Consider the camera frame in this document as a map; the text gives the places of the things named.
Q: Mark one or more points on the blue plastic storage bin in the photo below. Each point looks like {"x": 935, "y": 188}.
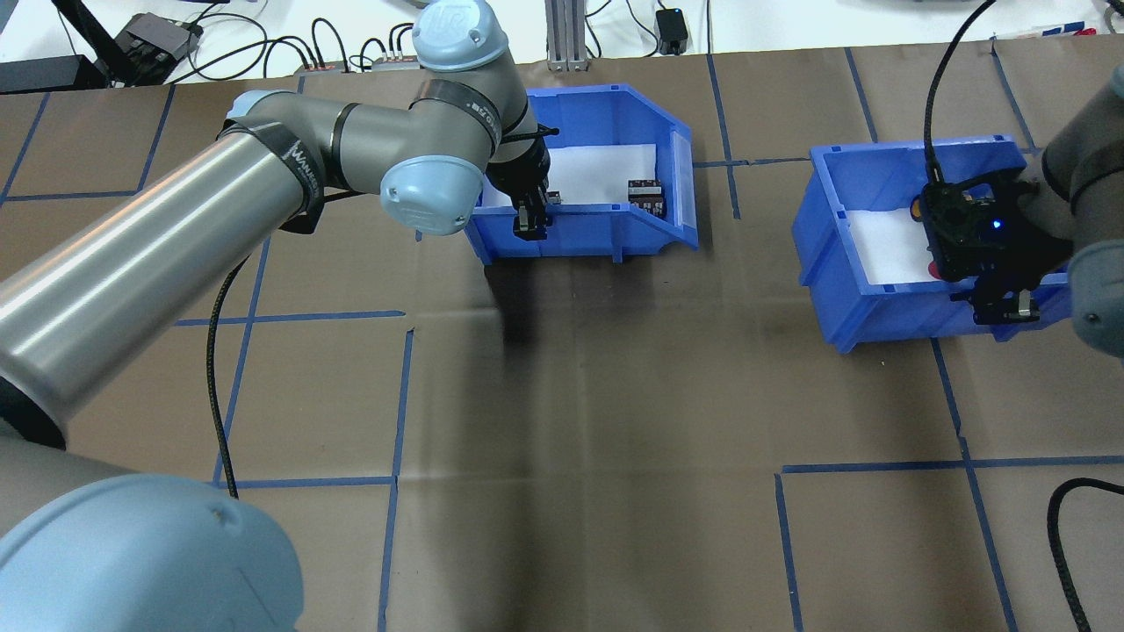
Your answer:
{"x": 597, "y": 237}
{"x": 878, "y": 320}

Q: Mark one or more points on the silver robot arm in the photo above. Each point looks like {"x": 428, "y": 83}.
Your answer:
{"x": 1098, "y": 158}
{"x": 132, "y": 281}

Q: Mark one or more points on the dark grey docking box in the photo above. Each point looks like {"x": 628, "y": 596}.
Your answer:
{"x": 158, "y": 37}

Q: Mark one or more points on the white foam pad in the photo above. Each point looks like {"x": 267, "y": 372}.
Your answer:
{"x": 887, "y": 246}
{"x": 588, "y": 171}

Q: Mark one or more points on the red mushroom emergency button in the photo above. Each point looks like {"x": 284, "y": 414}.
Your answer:
{"x": 937, "y": 269}

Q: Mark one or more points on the small brown usb hub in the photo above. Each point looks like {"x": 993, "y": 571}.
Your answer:
{"x": 395, "y": 63}
{"x": 325, "y": 67}

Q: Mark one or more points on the small black power plug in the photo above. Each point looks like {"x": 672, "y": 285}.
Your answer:
{"x": 673, "y": 33}

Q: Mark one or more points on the black flat panel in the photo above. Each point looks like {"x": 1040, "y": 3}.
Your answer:
{"x": 53, "y": 75}

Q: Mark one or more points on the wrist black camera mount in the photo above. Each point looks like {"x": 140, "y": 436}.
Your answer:
{"x": 966, "y": 237}

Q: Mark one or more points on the grey yellow-headed pushbutton switch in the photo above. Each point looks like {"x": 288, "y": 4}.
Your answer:
{"x": 916, "y": 209}

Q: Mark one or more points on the tall aluminium camera post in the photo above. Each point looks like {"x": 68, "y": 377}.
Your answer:
{"x": 566, "y": 35}

